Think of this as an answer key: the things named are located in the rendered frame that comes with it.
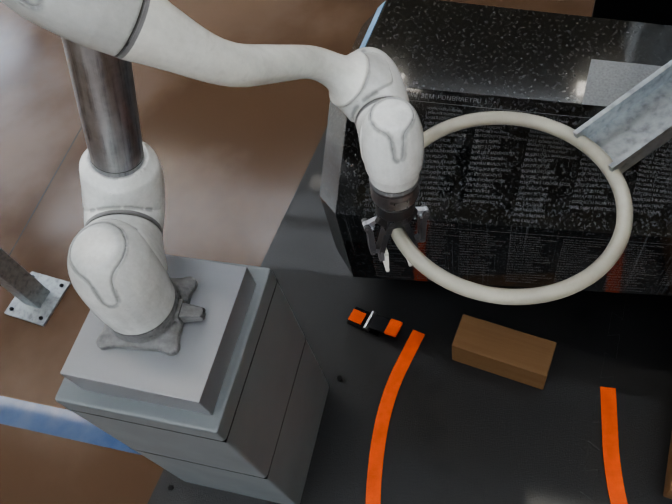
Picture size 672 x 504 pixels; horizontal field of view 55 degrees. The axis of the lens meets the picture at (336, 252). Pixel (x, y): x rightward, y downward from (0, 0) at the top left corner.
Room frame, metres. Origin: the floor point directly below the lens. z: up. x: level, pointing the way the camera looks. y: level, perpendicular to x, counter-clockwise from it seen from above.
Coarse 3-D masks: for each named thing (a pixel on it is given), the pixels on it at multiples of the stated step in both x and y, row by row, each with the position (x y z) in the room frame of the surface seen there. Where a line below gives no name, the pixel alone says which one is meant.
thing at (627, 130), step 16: (656, 80) 0.85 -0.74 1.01; (624, 96) 0.84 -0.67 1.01; (640, 96) 0.84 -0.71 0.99; (656, 96) 0.83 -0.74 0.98; (608, 112) 0.82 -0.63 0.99; (624, 112) 0.83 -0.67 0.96; (640, 112) 0.82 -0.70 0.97; (656, 112) 0.80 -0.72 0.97; (592, 128) 0.82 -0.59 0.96; (608, 128) 0.82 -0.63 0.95; (624, 128) 0.80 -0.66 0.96; (640, 128) 0.78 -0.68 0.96; (656, 128) 0.77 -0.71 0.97; (608, 144) 0.78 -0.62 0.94; (624, 144) 0.76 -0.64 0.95; (640, 144) 0.72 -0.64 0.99; (656, 144) 0.72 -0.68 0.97; (624, 160) 0.71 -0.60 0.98
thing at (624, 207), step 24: (456, 120) 0.94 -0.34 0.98; (480, 120) 0.93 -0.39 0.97; (504, 120) 0.92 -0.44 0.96; (528, 120) 0.89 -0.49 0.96; (552, 120) 0.87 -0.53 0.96; (576, 144) 0.80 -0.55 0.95; (600, 168) 0.73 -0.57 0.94; (624, 192) 0.65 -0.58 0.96; (624, 216) 0.59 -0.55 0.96; (408, 240) 0.67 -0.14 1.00; (624, 240) 0.54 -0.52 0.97; (432, 264) 0.60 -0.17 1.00; (600, 264) 0.51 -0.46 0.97; (456, 288) 0.54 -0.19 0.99; (480, 288) 0.53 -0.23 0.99; (504, 288) 0.51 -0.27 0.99; (528, 288) 0.50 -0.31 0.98; (552, 288) 0.49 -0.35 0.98; (576, 288) 0.48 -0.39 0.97
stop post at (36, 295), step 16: (0, 256) 1.56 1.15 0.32; (0, 272) 1.52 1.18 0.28; (16, 272) 1.55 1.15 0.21; (32, 272) 1.70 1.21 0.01; (16, 288) 1.51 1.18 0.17; (32, 288) 1.54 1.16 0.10; (48, 288) 1.59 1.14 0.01; (64, 288) 1.57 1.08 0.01; (16, 304) 1.56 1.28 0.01; (32, 304) 1.52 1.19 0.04; (48, 304) 1.52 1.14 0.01; (32, 320) 1.46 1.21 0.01
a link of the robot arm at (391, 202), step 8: (416, 184) 0.68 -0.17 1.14; (376, 192) 0.69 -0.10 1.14; (408, 192) 0.67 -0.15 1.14; (416, 192) 0.68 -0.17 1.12; (376, 200) 0.70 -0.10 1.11; (384, 200) 0.68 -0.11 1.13; (392, 200) 0.67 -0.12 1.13; (400, 200) 0.67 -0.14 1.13; (408, 200) 0.67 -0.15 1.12; (384, 208) 0.68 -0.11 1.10; (392, 208) 0.67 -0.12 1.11; (400, 208) 0.67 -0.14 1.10
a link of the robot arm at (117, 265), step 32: (96, 224) 0.80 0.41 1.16; (128, 224) 0.80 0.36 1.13; (96, 256) 0.73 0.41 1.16; (128, 256) 0.73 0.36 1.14; (160, 256) 0.78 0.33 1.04; (96, 288) 0.69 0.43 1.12; (128, 288) 0.69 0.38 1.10; (160, 288) 0.72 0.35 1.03; (128, 320) 0.68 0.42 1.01; (160, 320) 0.69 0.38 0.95
